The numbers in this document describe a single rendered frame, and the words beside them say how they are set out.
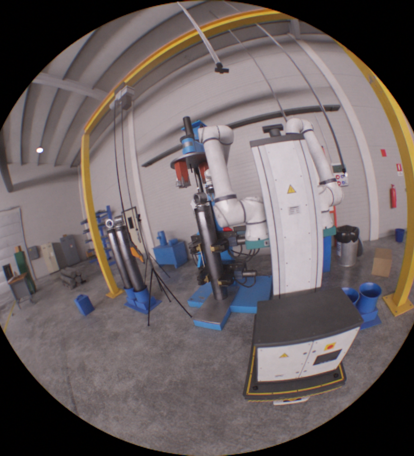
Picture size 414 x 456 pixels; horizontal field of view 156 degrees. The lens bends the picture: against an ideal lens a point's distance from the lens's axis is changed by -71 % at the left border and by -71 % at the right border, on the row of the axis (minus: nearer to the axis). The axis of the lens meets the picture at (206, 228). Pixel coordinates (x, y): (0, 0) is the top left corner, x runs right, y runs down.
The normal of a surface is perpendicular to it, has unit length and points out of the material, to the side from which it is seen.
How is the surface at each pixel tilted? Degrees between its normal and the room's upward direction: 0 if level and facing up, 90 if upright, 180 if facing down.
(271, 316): 0
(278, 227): 90
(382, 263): 90
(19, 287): 90
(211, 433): 0
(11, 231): 90
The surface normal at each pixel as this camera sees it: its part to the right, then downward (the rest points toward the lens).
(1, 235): 0.87, -0.13
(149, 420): -0.21, -0.97
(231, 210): 0.04, 0.01
